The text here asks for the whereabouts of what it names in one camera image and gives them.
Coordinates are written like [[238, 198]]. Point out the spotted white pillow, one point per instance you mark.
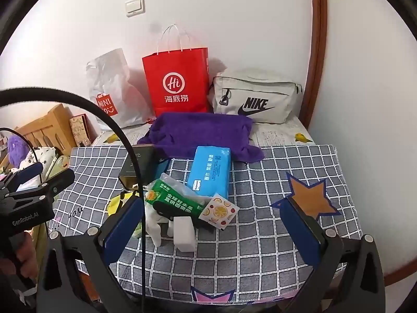
[[45, 156]]

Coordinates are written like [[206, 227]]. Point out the white light switch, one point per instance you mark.
[[135, 6]]

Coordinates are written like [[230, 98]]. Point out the person's left hand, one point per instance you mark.
[[27, 257]]

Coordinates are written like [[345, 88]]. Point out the red paper bag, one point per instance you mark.
[[176, 71]]

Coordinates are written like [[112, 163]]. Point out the grey waist bag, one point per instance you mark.
[[254, 88]]

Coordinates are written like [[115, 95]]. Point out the black cloth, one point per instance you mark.
[[162, 209]]

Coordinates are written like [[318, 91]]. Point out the yellow black garment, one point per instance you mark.
[[114, 203]]

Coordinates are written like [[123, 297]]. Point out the wooden headboard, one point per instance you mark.
[[49, 124]]

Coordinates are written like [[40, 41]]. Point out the green printed plastic bag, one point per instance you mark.
[[172, 199]]

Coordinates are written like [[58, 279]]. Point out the purple plush toy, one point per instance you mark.
[[14, 150]]

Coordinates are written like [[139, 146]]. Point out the patterned book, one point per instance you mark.
[[78, 130]]

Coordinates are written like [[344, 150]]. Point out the purple towel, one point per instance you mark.
[[195, 130]]

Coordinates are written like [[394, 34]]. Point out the blue tissue pack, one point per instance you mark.
[[208, 169]]

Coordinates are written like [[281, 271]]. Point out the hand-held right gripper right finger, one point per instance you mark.
[[298, 234]]

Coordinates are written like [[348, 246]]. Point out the dark green tin box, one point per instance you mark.
[[136, 166]]

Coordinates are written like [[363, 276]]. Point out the grey checked blanket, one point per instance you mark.
[[254, 251]]

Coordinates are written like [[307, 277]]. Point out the brown wooden door frame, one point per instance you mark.
[[317, 55]]

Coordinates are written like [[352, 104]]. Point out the fruit print bed sheet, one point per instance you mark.
[[277, 133]]

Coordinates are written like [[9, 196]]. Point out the white plastic shopping bag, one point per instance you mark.
[[114, 81]]

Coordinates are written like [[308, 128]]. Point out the fruit print sachet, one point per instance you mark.
[[216, 212]]

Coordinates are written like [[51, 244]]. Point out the white sponge block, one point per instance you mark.
[[184, 234]]

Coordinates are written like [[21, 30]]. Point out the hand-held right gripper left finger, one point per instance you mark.
[[122, 231]]

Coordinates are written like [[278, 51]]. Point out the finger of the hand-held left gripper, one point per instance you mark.
[[58, 182], [29, 172]]

